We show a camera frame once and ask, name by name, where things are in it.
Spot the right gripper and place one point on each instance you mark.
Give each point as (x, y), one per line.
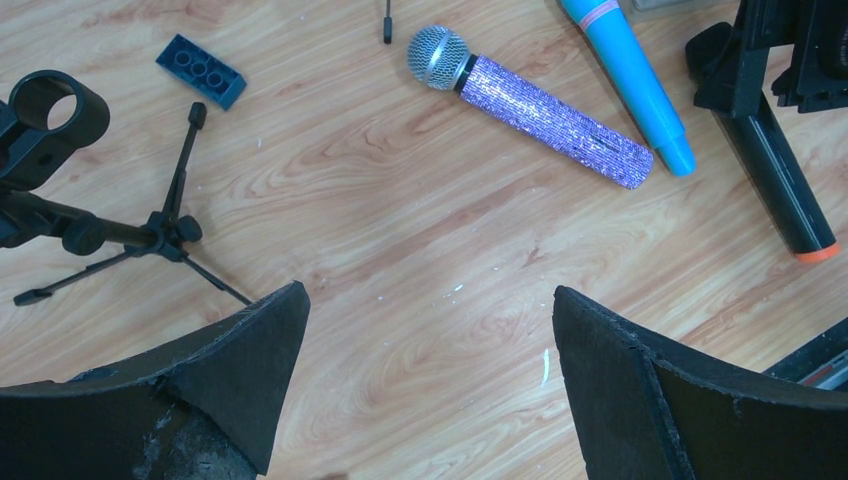
(816, 78)

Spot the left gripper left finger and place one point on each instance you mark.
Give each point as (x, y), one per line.
(204, 406)

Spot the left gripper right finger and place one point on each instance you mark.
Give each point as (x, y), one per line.
(648, 407)

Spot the black microphone orange end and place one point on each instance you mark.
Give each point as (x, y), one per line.
(729, 84)

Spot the black tripod clip mic stand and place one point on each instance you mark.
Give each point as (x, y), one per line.
(47, 118)

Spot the wooden chessboard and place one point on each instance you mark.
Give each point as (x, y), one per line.
(667, 7)

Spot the blue microphone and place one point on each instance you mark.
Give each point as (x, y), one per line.
(609, 33)

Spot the blue toy brick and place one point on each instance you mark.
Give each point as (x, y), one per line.
(201, 70)

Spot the purple glitter microphone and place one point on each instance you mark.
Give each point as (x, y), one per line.
(439, 58)

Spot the black tripod shock-mount stand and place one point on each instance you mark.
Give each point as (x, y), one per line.
(387, 31)

